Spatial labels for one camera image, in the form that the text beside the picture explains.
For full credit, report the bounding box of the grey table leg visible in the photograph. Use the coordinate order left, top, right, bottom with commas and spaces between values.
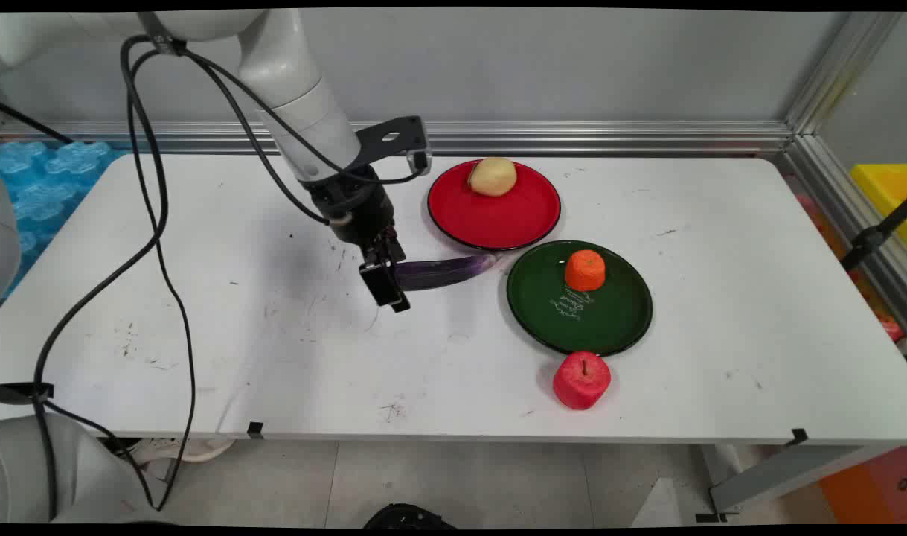
702, 444, 882, 522

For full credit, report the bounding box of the black power cord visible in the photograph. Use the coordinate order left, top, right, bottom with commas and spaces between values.
0, 103, 74, 144

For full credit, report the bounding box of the thin black cable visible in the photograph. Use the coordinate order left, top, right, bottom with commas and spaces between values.
126, 45, 432, 514

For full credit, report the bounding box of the black stand clamp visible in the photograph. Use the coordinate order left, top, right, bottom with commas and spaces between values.
840, 197, 907, 272

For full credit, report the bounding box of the yellow plastic box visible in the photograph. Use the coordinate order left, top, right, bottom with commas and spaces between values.
850, 163, 907, 246

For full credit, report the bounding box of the orange box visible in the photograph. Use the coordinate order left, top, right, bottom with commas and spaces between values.
818, 447, 907, 524

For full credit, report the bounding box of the blue foam mat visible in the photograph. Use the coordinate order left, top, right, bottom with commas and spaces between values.
0, 140, 130, 299

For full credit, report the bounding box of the orange toy fruit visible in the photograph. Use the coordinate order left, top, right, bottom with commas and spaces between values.
564, 249, 606, 293

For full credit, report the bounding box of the black round floor object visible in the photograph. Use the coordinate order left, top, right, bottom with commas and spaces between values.
362, 503, 458, 529

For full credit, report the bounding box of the purple toy eggplant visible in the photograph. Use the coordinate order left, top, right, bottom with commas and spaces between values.
394, 253, 499, 292

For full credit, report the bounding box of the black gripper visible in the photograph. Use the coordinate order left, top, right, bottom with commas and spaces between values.
304, 165, 411, 313

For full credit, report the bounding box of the black velcro strap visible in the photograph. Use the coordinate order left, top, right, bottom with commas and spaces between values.
0, 382, 56, 406

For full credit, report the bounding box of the thick black cable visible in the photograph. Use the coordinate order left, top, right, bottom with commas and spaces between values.
33, 33, 350, 522

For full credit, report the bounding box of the white shoe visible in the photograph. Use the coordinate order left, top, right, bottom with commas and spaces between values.
115, 438, 237, 464

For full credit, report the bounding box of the long aluminium frame rail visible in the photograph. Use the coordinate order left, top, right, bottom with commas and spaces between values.
0, 119, 796, 157

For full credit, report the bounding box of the red pink floor mat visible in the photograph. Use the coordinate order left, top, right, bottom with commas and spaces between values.
795, 192, 906, 343

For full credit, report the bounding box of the red toy apple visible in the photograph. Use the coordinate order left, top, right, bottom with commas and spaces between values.
552, 351, 612, 411

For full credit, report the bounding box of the yellow toy potato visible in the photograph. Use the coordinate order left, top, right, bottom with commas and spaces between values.
467, 156, 518, 198

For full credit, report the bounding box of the angled aluminium frame rail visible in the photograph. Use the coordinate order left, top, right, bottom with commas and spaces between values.
784, 11, 907, 328

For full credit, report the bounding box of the red plate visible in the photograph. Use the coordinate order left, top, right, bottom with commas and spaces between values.
426, 159, 563, 252

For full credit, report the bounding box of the green plate with white print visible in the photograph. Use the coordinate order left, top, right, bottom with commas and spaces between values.
506, 239, 654, 357

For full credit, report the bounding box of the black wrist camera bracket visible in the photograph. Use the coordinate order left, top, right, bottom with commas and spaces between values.
355, 115, 433, 179

